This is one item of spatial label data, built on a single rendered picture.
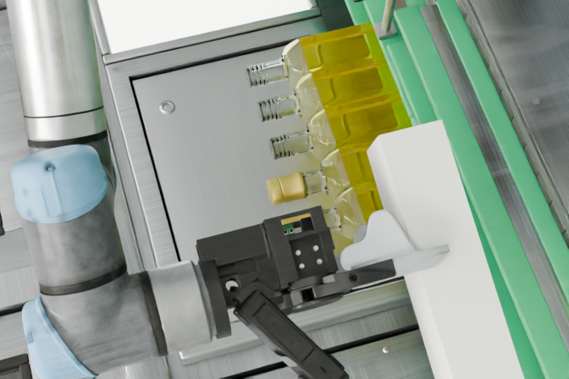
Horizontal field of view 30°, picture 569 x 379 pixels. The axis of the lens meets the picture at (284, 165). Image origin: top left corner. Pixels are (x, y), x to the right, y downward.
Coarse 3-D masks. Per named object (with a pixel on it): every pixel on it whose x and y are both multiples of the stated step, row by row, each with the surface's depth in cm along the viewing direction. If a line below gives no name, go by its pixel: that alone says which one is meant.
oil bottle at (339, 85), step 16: (352, 64) 140; (368, 64) 140; (384, 64) 140; (304, 80) 139; (320, 80) 139; (336, 80) 139; (352, 80) 139; (368, 80) 139; (384, 80) 139; (304, 96) 138; (320, 96) 137; (336, 96) 138; (352, 96) 138; (368, 96) 138; (304, 112) 138
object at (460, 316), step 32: (416, 128) 95; (384, 160) 94; (416, 160) 94; (448, 160) 94; (384, 192) 97; (416, 192) 93; (448, 192) 94; (416, 224) 93; (448, 224) 93; (448, 256) 92; (480, 256) 93; (416, 288) 95; (448, 288) 92; (480, 288) 92; (448, 320) 91; (480, 320) 92; (448, 352) 91; (480, 352) 91; (512, 352) 91
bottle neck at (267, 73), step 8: (256, 64) 142; (264, 64) 142; (272, 64) 142; (280, 64) 142; (248, 72) 141; (256, 72) 141; (264, 72) 141; (272, 72) 141; (280, 72) 141; (248, 80) 143; (256, 80) 141; (264, 80) 141; (272, 80) 142; (280, 80) 143
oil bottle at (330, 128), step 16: (384, 96) 138; (400, 96) 138; (320, 112) 137; (336, 112) 136; (352, 112) 137; (368, 112) 137; (384, 112) 137; (400, 112) 137; (320, 128) 135; (336, 128) 135; (352, 128) 135; (368, 128) 135; (384, 128) 136; (400, 128) 136; (320, 144) 135; (336, 144) 135
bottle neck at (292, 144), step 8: (280, 136) 136; (288, 136) 136; (296, 136) 136; (304, 136) 136; (272, 144) 136; (280, 144) 136; (288, 144) 136; (296, 144) 136; (304, 144) 136; (272, 152) 138; (280, 152) 136; (288, 152) 136; (296, 152) 137
